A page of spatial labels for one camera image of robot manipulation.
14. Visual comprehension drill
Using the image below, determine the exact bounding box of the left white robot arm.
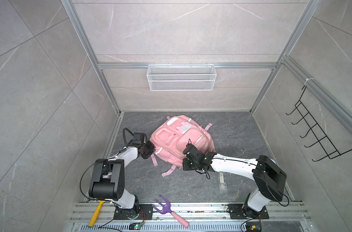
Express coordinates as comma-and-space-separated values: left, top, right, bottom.
88, 132, 155, 210

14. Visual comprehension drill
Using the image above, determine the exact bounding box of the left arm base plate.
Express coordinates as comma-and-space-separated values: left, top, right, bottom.
114, 204, 154, 220

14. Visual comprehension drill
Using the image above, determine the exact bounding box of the purple toy garden fork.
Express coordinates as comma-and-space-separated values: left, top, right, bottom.
152, 194, 189, 228

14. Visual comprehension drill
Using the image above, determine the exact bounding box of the clear plastic pen box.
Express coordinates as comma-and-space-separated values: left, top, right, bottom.
218, 172, 227, 192

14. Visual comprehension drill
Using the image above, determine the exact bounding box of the small green circuit board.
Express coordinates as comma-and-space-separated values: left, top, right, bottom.
128, 222, 144, 231

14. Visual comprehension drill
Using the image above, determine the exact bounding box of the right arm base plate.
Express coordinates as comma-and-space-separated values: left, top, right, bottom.
226, 204, 269, 219

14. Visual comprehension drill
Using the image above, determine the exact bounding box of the yellow toy shovel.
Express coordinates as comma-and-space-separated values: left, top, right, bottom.
88, 201, 105, 228

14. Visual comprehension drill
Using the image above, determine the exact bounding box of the white wire mesh basket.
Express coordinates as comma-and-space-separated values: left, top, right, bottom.
147, 64, 217, 91

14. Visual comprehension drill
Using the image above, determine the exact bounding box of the pink school backpack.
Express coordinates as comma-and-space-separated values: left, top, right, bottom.
150, 115, 216, 177

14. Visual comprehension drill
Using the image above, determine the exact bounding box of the black wire hook rack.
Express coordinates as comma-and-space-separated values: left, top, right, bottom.
286, 86, 352, 162

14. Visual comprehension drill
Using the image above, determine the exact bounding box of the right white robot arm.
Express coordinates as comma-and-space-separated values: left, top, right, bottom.
183, 144, 287, 218

